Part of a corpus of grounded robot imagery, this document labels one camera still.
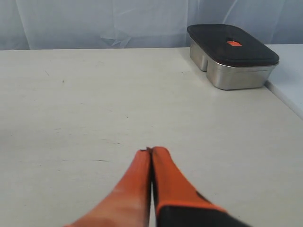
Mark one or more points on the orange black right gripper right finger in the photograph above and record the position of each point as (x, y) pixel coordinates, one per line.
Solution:
(178, 203)

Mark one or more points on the steel lunch box black lid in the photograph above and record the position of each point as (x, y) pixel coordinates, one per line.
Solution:
(231, 58)

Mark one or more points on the white backdrop cloth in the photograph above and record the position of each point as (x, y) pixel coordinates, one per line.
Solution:
(75, 24)

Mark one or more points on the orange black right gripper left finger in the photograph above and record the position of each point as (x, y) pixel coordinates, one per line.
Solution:
(129, 203)

